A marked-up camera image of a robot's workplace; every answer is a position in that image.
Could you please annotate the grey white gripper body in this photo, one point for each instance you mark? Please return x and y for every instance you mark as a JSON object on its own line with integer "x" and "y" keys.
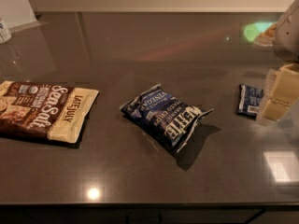
{"x": 288, "y": 36}

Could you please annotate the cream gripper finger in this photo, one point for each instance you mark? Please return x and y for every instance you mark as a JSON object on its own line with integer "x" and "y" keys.
{"x": 270, "y": 112}
{"x": 282, "y": 86}

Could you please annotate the blue Kettle chips bag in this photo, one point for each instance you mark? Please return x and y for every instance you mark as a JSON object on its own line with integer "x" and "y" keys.
{"x": 164, "y": 117}

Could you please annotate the white bottle with label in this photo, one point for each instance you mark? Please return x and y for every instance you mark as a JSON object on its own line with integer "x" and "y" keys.
{"x": 5, "y": 34}

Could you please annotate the blue RXBAR blueberry bar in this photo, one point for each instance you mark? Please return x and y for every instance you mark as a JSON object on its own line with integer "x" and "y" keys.
{"x": 249, "y": 102}

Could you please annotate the Late July Sea Salt bag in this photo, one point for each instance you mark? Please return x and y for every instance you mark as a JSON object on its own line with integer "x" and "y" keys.
{"x": 44, "y": 111}

